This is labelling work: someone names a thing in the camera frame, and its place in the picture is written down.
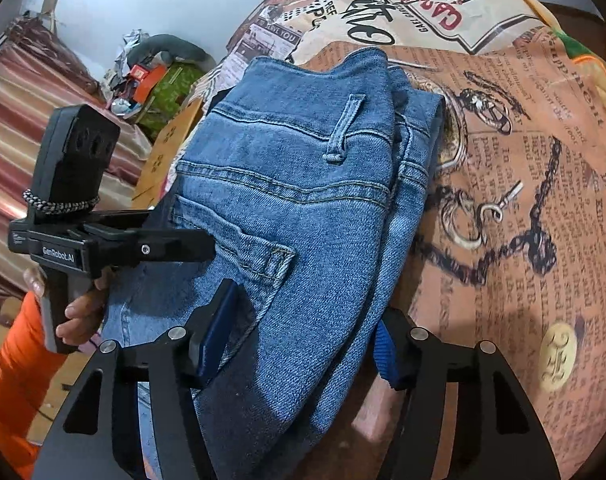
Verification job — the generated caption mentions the brown cardboard box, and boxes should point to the brown cardboard box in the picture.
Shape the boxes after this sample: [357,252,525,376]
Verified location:
[133,97,206,211]

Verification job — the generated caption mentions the person's left hand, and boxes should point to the person's left hand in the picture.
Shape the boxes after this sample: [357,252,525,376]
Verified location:
[54,279,109,356]

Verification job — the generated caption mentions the grey cloth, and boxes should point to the grey cloth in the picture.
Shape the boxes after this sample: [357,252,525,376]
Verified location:
[128,35,219,68]

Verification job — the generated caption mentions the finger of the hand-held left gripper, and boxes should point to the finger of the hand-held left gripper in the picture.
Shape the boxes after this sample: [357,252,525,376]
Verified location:
[100,228,216,266]
[80,210,154,233]

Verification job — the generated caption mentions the printed newspaper-pattern blanket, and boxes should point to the printed newspaper-pattern blanket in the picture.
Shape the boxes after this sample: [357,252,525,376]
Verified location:
[188,0,606,480]

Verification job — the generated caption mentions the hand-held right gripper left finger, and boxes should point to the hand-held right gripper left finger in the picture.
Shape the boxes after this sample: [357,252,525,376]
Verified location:
[33,278,241,480]

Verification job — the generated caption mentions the blue denim pants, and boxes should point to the blue denim pants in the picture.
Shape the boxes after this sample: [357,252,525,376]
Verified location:
[100,45,449,480]

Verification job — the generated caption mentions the orange box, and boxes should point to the orange box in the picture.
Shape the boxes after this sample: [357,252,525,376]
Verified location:
[126,64,166,103]

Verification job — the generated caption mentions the colourful bed sheet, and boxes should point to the colourful bed sheet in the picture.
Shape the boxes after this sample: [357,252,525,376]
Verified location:
[503,0,606,111]

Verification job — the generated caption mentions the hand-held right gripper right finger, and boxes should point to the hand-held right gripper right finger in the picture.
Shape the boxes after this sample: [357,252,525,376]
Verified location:
[373,307,561,480]

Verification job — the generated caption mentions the crumpled silver wrapping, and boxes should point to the crumpled silver wrapping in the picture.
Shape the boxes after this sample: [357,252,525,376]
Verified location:
[114,30,151,68]

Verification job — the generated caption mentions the striped brown curtain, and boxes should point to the striped brown curtain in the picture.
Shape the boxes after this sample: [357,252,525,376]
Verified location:
[0,15,154,321]

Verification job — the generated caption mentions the black cloth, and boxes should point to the black cloth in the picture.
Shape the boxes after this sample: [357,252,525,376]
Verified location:
[203,87,234,113]

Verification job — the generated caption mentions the green bag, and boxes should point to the green bag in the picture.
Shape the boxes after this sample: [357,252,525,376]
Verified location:
[136,62,206,141]

